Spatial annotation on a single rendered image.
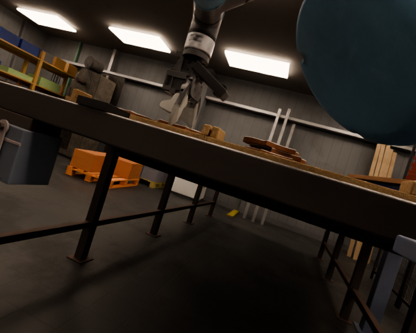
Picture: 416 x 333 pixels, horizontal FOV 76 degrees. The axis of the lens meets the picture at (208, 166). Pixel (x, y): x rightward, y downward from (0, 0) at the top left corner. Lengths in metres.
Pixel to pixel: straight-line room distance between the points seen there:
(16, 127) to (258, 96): 6.13
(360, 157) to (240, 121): 2.73
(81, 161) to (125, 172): 0.77
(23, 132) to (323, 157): 6.05
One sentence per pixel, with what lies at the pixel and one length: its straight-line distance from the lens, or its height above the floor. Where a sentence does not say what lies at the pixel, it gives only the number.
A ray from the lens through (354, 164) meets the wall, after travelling 6.50.
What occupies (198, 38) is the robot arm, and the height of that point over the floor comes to 1.17.
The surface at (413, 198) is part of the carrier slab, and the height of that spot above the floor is 0.93.
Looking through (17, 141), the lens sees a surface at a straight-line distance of 0.68.
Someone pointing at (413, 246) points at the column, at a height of 0.86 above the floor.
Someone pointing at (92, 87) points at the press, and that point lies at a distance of 6.82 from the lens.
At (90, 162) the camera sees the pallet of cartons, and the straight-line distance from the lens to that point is 4.72.
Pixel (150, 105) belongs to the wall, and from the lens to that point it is 7.28.
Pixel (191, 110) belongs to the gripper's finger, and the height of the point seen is 1.00.
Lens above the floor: 0.88
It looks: 1 degrees down
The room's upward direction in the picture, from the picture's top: 18 degrees clockwise
